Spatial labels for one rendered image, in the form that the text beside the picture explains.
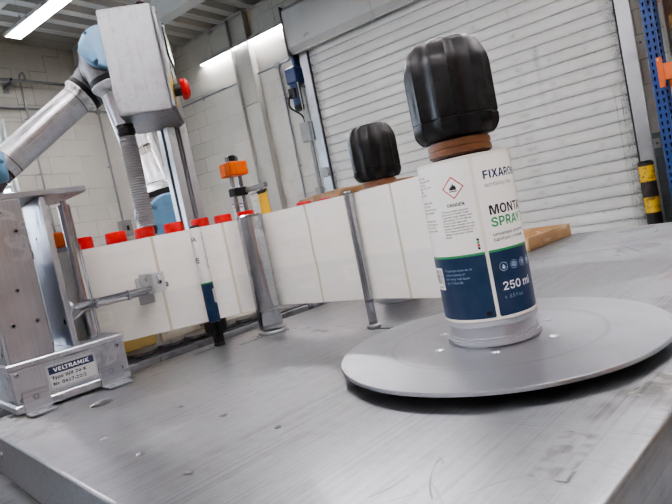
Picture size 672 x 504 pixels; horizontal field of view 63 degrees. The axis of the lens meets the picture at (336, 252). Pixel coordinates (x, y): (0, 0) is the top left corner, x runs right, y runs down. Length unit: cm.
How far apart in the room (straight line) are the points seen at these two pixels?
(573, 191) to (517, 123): 78
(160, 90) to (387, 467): 84
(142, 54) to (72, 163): 630
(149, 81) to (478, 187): 71
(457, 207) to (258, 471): 28
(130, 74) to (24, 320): 50
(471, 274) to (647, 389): 17
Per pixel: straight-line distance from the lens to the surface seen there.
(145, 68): 107
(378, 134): 91
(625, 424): 38
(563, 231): 190
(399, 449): 38
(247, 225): 84
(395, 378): 48
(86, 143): 752
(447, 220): 51
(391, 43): 591
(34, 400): 76
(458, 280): 52
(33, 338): 76
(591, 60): 522
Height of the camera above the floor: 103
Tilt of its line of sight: 3 degrees down
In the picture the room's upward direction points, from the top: 12 degrees counter-clockwise
